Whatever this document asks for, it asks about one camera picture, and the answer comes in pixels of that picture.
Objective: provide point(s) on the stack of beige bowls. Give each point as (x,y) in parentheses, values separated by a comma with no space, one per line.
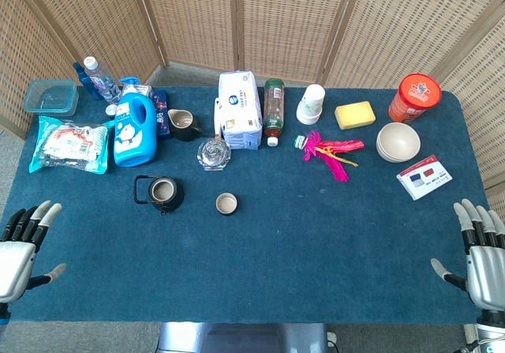
(397,142)

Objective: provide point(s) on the orange cylindrical canister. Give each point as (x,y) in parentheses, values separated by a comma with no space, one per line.
(414,98)

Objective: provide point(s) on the card packet red blue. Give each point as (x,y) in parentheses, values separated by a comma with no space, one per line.
(424,177)

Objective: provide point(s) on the dark ceramic pitcher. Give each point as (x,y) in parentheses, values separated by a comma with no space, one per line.
(182,125)

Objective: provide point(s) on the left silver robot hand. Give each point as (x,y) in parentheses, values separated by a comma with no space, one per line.
(16,260)

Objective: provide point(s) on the glass ashtray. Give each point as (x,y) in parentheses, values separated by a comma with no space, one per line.
(214,153)

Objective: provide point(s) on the robot base body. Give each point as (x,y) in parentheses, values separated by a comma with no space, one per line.
(244,337)

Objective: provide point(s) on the blue table mat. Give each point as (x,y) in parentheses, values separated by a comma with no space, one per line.
(276,250)

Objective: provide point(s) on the clear plastic food container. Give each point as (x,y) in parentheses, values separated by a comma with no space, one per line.
(51,98)

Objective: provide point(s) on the clear water bottle white cap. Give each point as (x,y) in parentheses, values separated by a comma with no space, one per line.
(101,80)

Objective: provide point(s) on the dark blue bottle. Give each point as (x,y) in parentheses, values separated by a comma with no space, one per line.
(87,79)

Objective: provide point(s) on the brown tea drink bottle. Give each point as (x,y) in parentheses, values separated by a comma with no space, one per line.
(274,110)

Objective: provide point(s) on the blue detergent bottle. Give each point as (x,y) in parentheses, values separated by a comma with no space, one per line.
(135,131)

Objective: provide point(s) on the stack of paper cups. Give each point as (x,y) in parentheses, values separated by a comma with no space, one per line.
(311,104)

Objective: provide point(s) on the pink feather shuttlecock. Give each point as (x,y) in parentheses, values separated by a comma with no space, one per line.
(329,151)

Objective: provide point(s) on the snack bag with teal edges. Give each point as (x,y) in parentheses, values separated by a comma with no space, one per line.
(71,144)

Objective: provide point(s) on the white tissue pack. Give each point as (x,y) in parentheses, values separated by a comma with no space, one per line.
(238,110)

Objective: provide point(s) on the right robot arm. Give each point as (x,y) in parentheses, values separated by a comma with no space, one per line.
(489,333)

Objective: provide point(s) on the yellow sponge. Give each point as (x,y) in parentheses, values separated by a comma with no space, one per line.
(355,114)

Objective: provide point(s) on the dark blue box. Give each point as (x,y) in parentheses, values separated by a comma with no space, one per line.
(161,112)

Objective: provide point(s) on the small brown teacup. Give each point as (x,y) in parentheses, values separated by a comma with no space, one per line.
(226,203)

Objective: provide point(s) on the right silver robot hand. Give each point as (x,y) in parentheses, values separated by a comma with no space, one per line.
(486,268)

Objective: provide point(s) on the bamboo folding screen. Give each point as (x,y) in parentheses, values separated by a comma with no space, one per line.
(252,21)

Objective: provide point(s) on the black iron teapot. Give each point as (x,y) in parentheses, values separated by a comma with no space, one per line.
(159,192)

